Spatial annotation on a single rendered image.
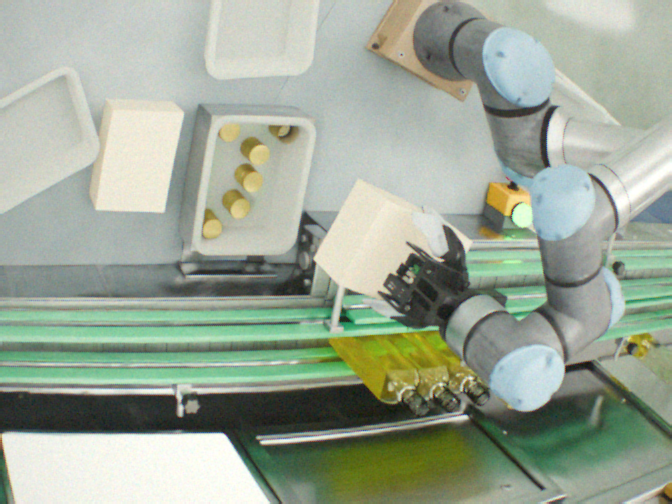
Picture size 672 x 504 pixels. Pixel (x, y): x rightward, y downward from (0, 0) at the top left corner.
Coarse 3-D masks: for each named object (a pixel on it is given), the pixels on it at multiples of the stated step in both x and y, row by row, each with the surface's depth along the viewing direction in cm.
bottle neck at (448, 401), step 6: (438, 384) 128; (444, 384) 128; (432, 390) 128; (438, 390) 127; (444, 390) 126; (450, 390) 126; (432, 396) 128; (438, 396) 126; (444, 396) 125; (450, 396) 125; (456, 396) 125; (438, 402) 126; (444, 402) 125; (450, 402) 124; (456, 402) 126; (444, 408) 124; (450, 408) 126; (456, 408) 125
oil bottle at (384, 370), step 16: (352, 336) 135; (368, 336) 136; (352, 352) 135; (368, 352) 131; (384, 352) 131; (352, 368) 135; (368, 368) 131; (384, 368) 127; (400, 368) 127; (368, 384) 131; (384, 384) 126; (400, 384) 125; (416, 384) 126; (384, 400) 127
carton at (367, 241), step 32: (352, 192) 112; (384, 192) 112; (352, 224) 110; (384, 224) 107; (448, 224) 118; (320, 256) 113; (352, 256) 107; (384, 256) 109; (352, 288) 109; (384, 288) 111
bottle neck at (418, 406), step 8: (400, 392) 125; (408, 392) 124; (416, 392) 124; (400, 400) 125; (408, 400) 123; (416, 400) 122; (424, 400) 122; (408, 408) 123; (416, 408) 121; (424, 408) 123; (416, 416) 122
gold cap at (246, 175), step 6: (240, 168) 134; (246, 168) 133; (252, 168) 133; (234, 174) 135; (240, 174) 133; (246, 174) 131; (252, 174) 131; (258, 174) 132; (240, 180) 133; (246, 180) 131; (252, 180) 132; (258, 180) 132; (246, 186) 132; (252, 186) 132; (258, 186) 133
